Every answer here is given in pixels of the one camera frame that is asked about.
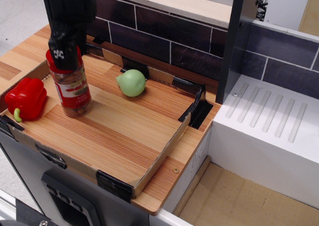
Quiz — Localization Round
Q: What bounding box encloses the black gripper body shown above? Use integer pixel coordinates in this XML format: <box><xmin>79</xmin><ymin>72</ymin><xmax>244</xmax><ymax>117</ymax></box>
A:
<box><xmin>41</xmin><ymin>0</ymin><xmax>98</xmax><ymax>54</ymax></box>

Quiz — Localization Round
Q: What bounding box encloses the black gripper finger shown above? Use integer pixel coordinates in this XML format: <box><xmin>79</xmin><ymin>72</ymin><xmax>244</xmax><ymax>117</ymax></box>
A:
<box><xmin>48</xmin><ymin>37</ymin><xmax>79</xmax><ymax>73</ymax></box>

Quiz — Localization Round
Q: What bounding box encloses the basil leaves spice bottle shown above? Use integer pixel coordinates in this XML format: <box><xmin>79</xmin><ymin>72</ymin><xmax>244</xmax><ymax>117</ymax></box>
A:
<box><xmin>46</xmin><ymin>48</ymin><xmax>92</xmax><ymax>117</ymax></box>

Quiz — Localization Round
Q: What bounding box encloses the cardboard fence with black tape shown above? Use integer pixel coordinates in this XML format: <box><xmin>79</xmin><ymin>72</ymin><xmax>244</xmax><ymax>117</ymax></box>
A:
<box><xmin>0</xmin><ymin>33</ymin><xmax>216</xmax><ymax>212</ymax></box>

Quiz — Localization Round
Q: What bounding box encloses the red bell pepper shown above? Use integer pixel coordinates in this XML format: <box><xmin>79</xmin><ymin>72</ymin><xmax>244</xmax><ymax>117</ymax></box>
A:
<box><xmin>4</xmin><ymin>78</ymin><xmax>47</xmax><ymax>123</ymax></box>

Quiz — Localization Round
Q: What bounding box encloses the green onion-shaped toy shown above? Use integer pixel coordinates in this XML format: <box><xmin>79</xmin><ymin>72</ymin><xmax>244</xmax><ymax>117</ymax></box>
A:
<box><xmin>116</xmin><ymin>69</ymin><xmax>146</xmax><ymax>97</ymax></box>

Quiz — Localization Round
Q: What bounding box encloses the white grooved drainboard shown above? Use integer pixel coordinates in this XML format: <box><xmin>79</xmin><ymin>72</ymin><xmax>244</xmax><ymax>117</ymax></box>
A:
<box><xmin>209</xmin><ymin>76</ymin><xmax>319</xmax><ymax>208</ymax></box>

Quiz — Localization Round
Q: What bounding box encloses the dark grey vertical post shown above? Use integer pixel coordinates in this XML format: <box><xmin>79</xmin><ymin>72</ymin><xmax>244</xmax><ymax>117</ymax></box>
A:
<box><xmin>216</xmin><ymin>0</ymin><xmax>259</xmax><ymax>104</ymax></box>

